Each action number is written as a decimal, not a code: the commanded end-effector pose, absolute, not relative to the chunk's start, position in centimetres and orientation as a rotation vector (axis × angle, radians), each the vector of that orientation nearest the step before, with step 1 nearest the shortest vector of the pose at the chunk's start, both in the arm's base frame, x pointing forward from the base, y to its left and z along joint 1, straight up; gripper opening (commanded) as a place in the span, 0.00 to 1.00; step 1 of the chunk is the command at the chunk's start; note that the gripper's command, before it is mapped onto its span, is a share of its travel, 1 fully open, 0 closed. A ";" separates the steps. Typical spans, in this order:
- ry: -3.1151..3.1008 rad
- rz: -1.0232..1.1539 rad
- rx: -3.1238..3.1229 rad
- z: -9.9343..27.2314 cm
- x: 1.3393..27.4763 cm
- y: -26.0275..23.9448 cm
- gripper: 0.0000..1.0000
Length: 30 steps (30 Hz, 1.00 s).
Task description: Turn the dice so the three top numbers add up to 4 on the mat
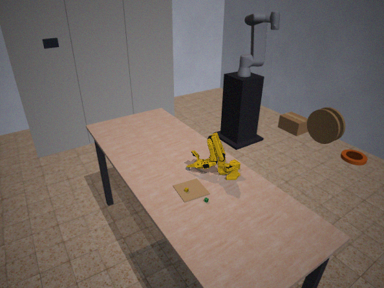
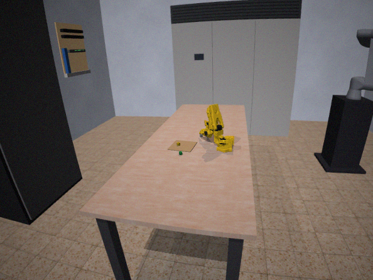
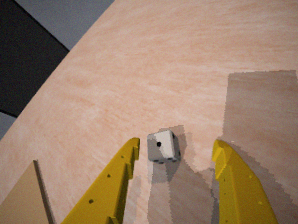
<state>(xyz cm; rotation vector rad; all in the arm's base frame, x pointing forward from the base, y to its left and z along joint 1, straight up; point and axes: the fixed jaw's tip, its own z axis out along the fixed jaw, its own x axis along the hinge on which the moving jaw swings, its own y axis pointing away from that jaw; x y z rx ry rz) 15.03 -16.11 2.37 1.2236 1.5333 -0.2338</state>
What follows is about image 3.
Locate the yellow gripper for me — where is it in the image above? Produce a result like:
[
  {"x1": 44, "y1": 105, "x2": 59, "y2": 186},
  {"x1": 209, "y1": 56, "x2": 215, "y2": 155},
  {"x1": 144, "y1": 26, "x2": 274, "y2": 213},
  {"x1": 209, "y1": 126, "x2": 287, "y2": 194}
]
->
[{"x1": 61, "y1": 137, "x2": 278, "y2": 224}]

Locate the tan square mat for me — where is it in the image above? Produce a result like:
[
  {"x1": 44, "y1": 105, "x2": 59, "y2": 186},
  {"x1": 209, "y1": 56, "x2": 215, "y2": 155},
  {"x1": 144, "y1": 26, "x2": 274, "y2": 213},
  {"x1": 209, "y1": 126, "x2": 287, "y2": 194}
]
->
[{"x1": 0, "y1": 160, "x2": 54, "y2": 224}]

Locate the white die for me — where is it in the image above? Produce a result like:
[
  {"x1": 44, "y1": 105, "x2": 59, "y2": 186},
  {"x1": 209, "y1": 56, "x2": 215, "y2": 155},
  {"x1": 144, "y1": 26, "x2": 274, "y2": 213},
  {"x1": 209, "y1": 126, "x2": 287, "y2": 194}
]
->
[{"x1": 147, "y1": 129, "x2": 181, "y2": 164}]

